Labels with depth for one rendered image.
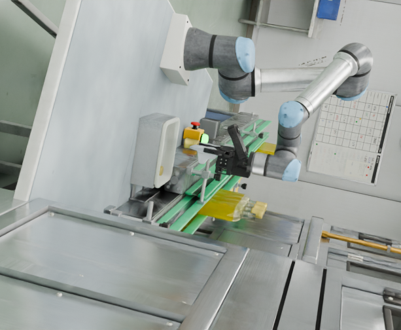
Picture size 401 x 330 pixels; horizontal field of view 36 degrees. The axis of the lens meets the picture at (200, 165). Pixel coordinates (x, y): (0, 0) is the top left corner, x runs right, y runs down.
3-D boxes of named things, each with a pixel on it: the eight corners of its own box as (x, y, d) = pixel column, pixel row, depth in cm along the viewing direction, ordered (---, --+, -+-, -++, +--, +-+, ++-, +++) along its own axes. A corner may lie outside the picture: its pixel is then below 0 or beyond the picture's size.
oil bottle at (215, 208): (184, 211, 230) (239, 223, 225) (186, 196, 228) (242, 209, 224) (188, 207, 235) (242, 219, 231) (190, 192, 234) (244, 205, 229)
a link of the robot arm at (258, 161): (265, 156, 196) (269, 151, 204) (252, 153, 197) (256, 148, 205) (261, 178, 198) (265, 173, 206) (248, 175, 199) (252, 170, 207)
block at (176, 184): (163, 190, 219) (181, 195, 218) (167, 165, 217) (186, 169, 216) (165, 188, 223) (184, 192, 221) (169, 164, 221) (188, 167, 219)
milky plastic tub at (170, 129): (131, 184, 202) (156, 190, 200) (140, 117, 197) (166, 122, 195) (148, 173, 218) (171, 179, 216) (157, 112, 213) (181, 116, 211)
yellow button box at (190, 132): (180, 144, 258) (197, 148, 256) (183, 127, 256) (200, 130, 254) (185, 141, 264) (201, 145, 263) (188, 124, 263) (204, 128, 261)
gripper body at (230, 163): (212, 172, 201) (248, 179, 199) (216, 146, 199) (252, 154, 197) (217, 167, 209) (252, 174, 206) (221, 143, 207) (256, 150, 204)
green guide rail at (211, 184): (184, 194, 222) (206, 199, 221) (185, 191, 222) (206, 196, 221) (256, 131, 389) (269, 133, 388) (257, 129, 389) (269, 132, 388)
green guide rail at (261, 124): (188, 174, 221) (209, 179, 219) (188, 171, 221) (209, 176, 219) (259, 120, 388) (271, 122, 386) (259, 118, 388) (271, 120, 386)
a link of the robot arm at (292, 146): (304, 120, 202) (297, 145, 195) (301, 141, 211) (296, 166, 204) (280, 116, 203) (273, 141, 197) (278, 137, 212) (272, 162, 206)
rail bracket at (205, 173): (180, 200, 218) (214, 207, 216) (188, 154, 215) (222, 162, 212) (183, 198, 221) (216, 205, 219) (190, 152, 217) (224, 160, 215)
